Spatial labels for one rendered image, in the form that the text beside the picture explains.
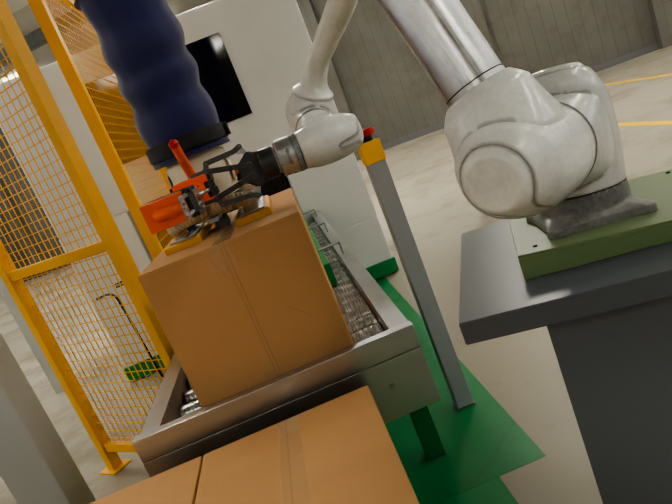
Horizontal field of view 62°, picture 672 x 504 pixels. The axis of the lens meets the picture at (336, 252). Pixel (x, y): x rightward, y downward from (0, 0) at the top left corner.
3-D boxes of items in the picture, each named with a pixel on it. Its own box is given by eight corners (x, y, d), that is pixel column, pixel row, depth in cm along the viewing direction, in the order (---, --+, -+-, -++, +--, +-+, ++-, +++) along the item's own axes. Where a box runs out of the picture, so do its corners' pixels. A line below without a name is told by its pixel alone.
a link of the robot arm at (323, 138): (311, 180, 131) (299, 155, 141) (373, 156, 132) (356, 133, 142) (298, 141, 124) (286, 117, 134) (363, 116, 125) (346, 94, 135)
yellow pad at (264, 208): (240, 212, 176) (234, 197, 175) (270, 200, 176) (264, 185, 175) (236, 228, 143) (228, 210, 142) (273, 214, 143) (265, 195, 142)
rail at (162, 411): (227, 278, 360) (215, 251, 356) (235, 275, 360) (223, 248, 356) (170, 507, 135) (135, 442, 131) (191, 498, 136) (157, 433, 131)
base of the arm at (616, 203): (609, 191, 115) (603, 165, 114) (661, 209, 93) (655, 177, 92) (520, 217, 117) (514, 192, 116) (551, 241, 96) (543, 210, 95)
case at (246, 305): (228, 337, 196) (179, 232, 186) (334, 293, 197) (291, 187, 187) (208, 422, 137) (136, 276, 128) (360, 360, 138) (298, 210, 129)
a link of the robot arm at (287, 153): (308, 170, 128) (283, 180, 128) (305, 168, 137) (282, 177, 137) (293, 132, 126) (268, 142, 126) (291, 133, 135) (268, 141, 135)
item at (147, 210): (160, 227, 102) (148, 202, 101) (198, 212, 102) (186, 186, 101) (151, 235, 94) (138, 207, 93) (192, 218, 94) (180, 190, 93)
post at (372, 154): (452, 403, 206) (355, 145, 184) (469, 395, 207) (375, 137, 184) (458, 411, 200) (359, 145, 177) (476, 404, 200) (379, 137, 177)
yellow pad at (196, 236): (184, 235, 175) (177, 220, 174) (214, 222, 175) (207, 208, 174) (166, 257, 142) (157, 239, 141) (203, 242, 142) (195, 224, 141)
